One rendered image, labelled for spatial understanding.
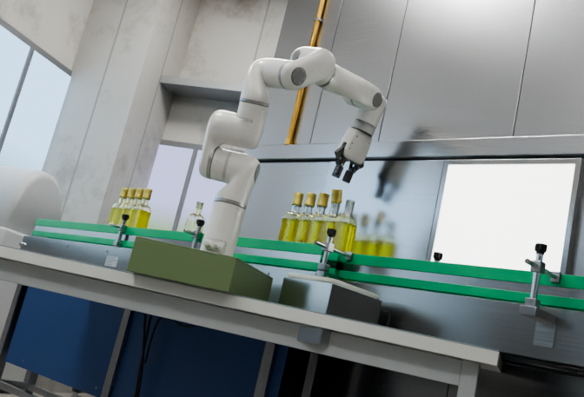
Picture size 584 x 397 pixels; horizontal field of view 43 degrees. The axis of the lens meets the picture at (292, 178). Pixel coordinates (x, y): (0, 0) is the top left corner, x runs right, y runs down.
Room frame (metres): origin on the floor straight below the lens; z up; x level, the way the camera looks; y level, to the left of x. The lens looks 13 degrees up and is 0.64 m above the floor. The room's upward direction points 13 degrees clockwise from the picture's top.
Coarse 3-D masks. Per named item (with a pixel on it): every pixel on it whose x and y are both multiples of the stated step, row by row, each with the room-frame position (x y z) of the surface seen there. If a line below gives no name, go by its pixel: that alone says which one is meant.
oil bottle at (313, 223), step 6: (312, 216) 2.35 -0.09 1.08; (318, 216) 2.34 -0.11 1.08; (312, 222) 2.35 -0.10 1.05; (318, 222) 2.33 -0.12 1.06; (306, 228) 2.36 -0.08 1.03; (312, 228) 2.34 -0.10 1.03; (318, 228) 2.33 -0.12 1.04; (306, 234) 2.36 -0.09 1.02; (312, 234) 2.34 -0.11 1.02; (306, 240) 2.35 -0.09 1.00; (312, 240) 2.34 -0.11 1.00
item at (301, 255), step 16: (48, 224) 3.30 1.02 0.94; (64, 224) 3.20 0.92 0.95; (80, 224) 3.12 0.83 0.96; (96, 224) 3.03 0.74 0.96; (80, 240) 3.09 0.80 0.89; (96, 240) 3.00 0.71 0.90; (112, 240) 2.93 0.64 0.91; (128, 240) 2.86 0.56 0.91; (160, 240) 2.71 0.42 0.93; (176, 240) 2.65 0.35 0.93; (192, 240) 2.58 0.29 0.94; (240, 240) 2.41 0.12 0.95; (256, 240) 2.35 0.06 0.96; (272, 240) 2.31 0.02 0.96; (240, 256) 2.40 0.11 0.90; (256, 256) 2.34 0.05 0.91; (272, 256) 2.30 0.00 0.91; (288, 256) 2.25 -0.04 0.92; (304, 256) 2.20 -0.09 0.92; (320, 256) 2.16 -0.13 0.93
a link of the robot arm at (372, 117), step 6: (342, 96) 2.24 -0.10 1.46; (348, 102) 2.23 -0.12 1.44; (384, 102) 2.25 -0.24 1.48; (360, 108) 2.27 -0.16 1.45; (378, 108) 2.25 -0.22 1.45; (384, 108) 2.27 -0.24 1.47; (360, 114) 2.26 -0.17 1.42; (366, 114) 2.25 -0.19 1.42; (372, 114) 2.25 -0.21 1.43; (378, 114) 2.26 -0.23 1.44; (366, 120) 2.25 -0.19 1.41; (372, 120) 2.25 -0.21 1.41; (378, 120) 2.27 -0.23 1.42
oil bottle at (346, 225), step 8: (344, 216) 2.26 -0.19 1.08; (352, 216) 2.28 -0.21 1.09; (336, 224) 2.27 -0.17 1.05; (344, 224) 2.25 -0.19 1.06; (352, 224) 2.27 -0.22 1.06; (336, 232) 2.27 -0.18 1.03; (344, 232) 2.25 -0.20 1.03; (352, 232) 2.27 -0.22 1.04; (336, 240) 2.27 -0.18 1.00; (344, 240) 2.25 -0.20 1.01; (352, 240) 2.28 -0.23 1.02; (344, 248) 2.26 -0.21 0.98; (344, 280) 2.28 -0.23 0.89
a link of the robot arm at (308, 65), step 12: (300, 48) 2.03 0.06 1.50; (312, 48) 1.99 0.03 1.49; (300, 60) 1.93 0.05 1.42; (312, 60) 1.94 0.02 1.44; (324, 60) 1.96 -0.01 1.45; (288, 72) 1.91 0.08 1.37; (300, 72) 1.93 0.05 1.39; (312, 72) 1.95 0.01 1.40; (324, 72) 1.98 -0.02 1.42; (288, 84) 1.93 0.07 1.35; (300, 84) 1.95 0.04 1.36
